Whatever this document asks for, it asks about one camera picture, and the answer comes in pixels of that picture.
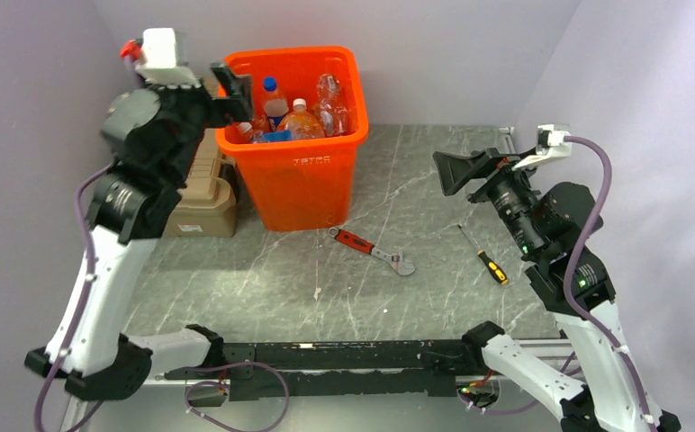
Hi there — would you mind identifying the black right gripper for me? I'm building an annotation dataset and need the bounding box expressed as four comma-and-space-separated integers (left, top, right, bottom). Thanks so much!
431, 145, 542, 256

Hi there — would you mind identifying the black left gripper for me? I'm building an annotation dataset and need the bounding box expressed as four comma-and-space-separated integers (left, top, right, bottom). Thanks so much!
135, 60, 255, 182

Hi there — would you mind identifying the clear bottle orange label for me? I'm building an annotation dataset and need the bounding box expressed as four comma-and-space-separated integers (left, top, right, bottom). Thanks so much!
237, 122, 264, 143

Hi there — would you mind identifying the blue label crushed bottle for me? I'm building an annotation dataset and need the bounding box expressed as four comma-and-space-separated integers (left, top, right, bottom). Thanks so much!
252, 130, 293, 143

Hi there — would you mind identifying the large orange label bottle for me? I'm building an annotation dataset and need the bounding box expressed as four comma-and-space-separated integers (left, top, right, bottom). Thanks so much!
276, 98, 326, 140

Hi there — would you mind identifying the clear bottle blue label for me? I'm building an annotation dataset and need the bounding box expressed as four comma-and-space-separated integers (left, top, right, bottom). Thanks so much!
313, 74, 348, 137

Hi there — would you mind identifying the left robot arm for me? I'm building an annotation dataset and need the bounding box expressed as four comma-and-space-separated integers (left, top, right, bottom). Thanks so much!
24, 63, 254, 401

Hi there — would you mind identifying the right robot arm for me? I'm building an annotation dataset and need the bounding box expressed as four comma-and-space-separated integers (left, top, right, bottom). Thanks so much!
433, 148, 681, 431

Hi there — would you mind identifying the orange plastic bin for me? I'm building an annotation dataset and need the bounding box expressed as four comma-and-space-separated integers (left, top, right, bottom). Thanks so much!
215, 46, 369, 231

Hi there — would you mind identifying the tan plastic toolbox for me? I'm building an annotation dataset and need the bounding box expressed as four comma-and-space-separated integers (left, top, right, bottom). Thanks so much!
163, 129, 240, 239

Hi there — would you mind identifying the red adjustable wrench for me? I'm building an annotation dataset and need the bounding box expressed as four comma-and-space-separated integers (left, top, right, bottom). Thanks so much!
329, 227, 416, 276

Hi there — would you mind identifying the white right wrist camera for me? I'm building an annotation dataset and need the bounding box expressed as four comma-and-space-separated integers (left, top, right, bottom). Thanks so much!
512, 123, 572, 171

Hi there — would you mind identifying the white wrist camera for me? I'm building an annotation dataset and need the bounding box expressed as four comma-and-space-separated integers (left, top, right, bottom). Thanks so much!
512, 123, 572, 171
119, 28, 201, 88

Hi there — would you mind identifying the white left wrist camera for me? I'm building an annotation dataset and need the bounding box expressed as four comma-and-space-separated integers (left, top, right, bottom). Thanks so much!
119, 28, 201, 88

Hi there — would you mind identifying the yellow handle screwdriver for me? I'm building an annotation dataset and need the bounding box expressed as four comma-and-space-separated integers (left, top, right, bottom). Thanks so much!
457, 224, 509, 285

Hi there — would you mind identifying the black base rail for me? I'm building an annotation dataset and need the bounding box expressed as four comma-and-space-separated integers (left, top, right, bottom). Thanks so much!
164, 339, 490, 401

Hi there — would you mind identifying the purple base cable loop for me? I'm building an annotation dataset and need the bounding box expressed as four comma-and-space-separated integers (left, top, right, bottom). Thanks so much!
183, 360, 290, 432

